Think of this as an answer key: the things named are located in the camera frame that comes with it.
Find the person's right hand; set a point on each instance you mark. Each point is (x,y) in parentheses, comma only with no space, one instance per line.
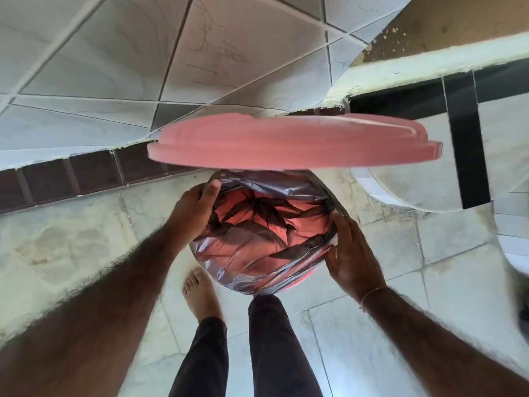
(355,260)

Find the person's left hand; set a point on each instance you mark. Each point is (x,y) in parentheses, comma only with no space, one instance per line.
(188,219)

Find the person's right thumb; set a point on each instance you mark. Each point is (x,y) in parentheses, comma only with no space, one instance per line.
(341,227)

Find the person's left thumb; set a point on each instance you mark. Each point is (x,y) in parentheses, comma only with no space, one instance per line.
(211,193)

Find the pink plastic waste bin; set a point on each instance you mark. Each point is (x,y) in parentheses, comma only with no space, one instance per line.
(303,279)

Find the dark translucent plastic bin liner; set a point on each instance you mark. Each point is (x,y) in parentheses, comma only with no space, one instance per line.
(256,243)

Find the person's right forearm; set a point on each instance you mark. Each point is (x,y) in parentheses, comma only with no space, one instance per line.
(438,351)

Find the person's left forearm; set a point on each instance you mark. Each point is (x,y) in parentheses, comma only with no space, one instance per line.
(89,326)

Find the pink plastic bin lid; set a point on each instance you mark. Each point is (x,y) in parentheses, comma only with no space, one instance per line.
(289,142)

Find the person's left foot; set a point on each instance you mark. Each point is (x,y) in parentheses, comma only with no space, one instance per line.
(201,295)

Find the person's black trousers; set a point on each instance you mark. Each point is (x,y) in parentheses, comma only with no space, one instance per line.
(277,351)

